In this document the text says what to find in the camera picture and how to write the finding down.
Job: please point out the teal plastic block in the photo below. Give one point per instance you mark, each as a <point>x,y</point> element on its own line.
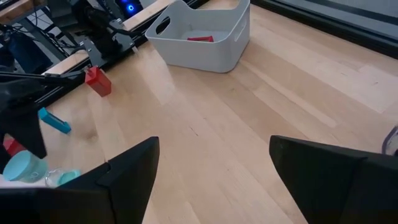
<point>54,122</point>

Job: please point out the dark blue container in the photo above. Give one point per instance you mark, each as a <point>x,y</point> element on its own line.
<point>25,53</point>

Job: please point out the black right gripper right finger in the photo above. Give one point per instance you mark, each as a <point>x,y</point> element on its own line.
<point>342,186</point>

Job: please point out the wooden side table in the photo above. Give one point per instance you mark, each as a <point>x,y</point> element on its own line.
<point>15,9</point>

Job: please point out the grey plastic storage bin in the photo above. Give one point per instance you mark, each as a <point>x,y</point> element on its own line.
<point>202,59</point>

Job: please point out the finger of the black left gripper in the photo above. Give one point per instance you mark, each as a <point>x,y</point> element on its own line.
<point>25,133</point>
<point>46,80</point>

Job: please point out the black computer tower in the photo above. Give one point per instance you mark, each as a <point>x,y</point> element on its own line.
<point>130,7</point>

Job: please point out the black aluminium table frame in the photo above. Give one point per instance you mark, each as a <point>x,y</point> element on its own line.
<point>326,29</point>

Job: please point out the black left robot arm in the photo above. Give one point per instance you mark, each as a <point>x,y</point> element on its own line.
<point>93,18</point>

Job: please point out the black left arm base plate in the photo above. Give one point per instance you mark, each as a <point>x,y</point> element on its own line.
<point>105,49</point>

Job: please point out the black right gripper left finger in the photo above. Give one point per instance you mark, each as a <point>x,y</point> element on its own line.
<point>93,199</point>

